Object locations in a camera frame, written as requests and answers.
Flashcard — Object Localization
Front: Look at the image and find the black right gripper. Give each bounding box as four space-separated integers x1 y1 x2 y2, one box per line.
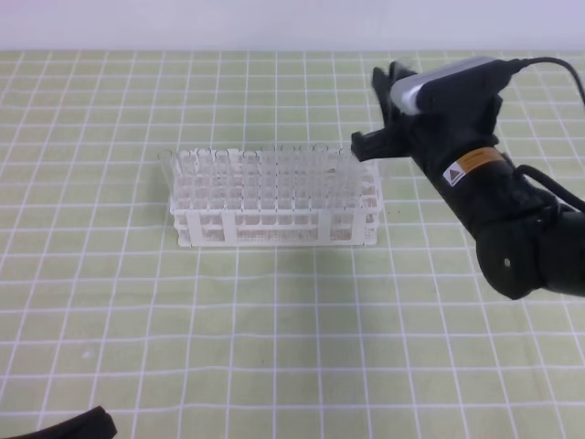
351 59 495 183

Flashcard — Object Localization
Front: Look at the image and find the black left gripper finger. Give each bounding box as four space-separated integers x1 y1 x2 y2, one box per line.
9 406 117 439

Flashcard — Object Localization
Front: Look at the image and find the clear glass test tube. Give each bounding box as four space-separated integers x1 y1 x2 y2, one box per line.
312 144 329 209

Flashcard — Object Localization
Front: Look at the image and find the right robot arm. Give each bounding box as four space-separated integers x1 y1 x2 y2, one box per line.
351 57 584 300

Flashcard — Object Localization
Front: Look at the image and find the clear tube in rack corner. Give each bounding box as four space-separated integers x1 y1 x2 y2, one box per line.
338 147 359 209

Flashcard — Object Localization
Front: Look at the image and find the white test tube rack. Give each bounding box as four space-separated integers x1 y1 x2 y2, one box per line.
158 145 383 248

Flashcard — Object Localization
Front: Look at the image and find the green checkered tablecloth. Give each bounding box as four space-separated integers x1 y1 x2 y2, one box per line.
1 51 584 438

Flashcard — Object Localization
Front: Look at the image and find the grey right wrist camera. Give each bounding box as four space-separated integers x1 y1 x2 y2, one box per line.
388 57 513 116

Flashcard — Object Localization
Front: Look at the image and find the black right camera cable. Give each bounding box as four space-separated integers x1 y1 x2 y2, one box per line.
502 56 585 216

